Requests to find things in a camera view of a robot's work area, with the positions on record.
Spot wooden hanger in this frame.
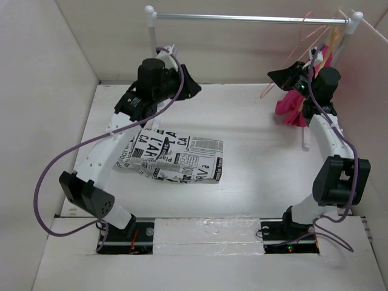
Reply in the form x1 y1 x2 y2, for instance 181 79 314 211
319 26 340 70

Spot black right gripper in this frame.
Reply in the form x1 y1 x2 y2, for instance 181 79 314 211
267 61 317 100

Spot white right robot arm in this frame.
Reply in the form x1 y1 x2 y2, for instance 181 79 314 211
267 61 371 239

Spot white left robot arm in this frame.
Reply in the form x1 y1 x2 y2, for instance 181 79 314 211
59 47 201 241

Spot newspaper print trousers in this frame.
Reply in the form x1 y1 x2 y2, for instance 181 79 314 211
115 129 224 184

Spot white clothes rack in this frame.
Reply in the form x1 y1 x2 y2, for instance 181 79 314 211
144 5 364 151

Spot pink wire hanger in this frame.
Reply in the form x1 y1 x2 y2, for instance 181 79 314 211
259 11 325 99

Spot pink garment on hanger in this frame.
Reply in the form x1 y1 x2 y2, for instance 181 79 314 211
275 45 337 128

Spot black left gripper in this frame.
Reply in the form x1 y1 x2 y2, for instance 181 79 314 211
153 65 201 104

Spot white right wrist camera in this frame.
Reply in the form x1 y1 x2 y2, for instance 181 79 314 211
304 44 326 69

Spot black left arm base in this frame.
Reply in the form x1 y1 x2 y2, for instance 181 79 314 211
95 218 155 255

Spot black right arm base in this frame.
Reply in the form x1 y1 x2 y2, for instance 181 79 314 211
255 219 319 255

